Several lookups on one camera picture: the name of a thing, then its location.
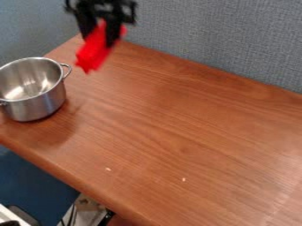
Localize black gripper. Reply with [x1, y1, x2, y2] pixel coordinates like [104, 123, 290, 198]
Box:
[64, 0, 136, 48]

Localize stainless steel pot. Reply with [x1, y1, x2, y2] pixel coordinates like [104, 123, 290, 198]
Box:
[0, 57, 72, 122]

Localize white object at corner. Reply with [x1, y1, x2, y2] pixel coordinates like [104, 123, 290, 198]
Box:
[0, 204, 24, 226]

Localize metal table leg frame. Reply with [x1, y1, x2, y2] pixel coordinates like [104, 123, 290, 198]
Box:
[57, 194, 115, 226]

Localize red rectangular block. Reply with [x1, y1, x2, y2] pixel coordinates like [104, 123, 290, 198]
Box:
[74, 19, 127, 74]

